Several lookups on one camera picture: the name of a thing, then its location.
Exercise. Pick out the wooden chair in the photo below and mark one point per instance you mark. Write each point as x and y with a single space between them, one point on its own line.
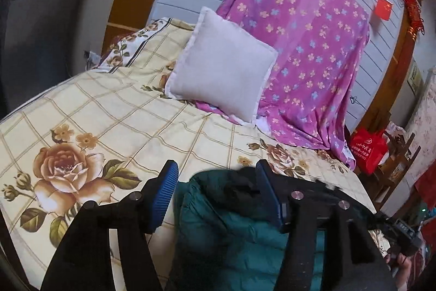
400 161

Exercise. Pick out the floral checked bedsheet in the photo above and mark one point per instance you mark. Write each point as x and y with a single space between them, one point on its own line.
102 100

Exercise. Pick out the white square pillow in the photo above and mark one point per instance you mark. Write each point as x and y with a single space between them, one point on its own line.
221 62

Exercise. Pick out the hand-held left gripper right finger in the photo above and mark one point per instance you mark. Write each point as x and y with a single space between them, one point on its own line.
269 199

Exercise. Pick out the grey refrigerator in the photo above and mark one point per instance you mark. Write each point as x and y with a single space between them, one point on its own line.
44 4

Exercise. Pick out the green puffer jacket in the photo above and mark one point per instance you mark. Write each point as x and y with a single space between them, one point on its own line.
231 243

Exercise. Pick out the red shopping bag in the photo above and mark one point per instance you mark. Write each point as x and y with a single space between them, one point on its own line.
369 149

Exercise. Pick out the person's right hand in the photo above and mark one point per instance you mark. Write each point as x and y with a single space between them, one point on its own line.
403 275

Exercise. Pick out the red cloth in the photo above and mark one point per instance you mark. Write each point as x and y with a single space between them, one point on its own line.
425 187

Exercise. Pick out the small red flag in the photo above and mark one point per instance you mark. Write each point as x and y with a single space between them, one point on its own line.
383 8

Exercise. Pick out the wall calendar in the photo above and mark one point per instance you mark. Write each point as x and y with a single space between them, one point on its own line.
414 77

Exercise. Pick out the red knot ornament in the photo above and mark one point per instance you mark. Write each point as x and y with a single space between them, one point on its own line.
414 13

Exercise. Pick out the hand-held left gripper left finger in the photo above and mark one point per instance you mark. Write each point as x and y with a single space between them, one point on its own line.
166 197

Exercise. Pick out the pink floral sheet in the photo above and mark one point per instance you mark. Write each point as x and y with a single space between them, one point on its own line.
306 55

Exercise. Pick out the pale floral curtain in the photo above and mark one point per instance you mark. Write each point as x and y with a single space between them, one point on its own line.
424 107

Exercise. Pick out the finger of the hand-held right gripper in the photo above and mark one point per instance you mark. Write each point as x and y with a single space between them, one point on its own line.
366 212

